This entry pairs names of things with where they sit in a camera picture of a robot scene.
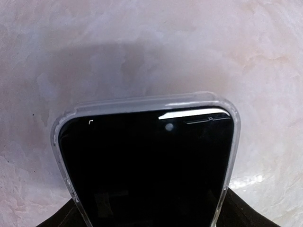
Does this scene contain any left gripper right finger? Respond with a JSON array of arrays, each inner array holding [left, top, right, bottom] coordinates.
[[217, 188, 279, 227]]

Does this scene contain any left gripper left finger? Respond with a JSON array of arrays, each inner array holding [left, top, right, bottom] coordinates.
[[37, 199, 83, 227]]

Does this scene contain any phone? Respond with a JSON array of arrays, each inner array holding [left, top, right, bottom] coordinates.
[[51, 92, 241, 227]]

